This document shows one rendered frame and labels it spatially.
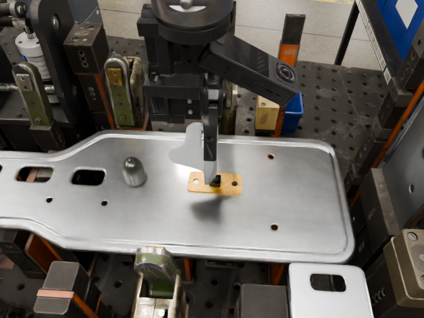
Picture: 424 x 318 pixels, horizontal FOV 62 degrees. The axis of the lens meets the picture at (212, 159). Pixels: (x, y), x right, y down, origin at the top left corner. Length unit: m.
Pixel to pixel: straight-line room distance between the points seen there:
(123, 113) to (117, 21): 2.37
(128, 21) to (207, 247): 2.61
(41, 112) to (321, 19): 2.61
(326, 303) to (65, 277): 0.34
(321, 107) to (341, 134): 0.12
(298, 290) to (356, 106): 0.81
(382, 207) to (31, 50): 0.63
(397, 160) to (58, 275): 0.50
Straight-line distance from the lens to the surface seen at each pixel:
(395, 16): 0.88
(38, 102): 0.69
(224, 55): 0.36
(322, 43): 2.78
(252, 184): 0.55
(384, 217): 0.58
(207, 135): 0.38
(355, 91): 1.25
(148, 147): 0.61
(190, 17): 0.32
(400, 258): 0.50
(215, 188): 0.54
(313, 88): 1.22
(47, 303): 0.52
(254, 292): 0.50
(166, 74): 0.38
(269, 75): 0.38
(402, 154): 0.57
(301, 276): 0.50
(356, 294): 0.51
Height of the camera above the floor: 1.45
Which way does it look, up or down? 51 degrees down
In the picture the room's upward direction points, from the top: straight up
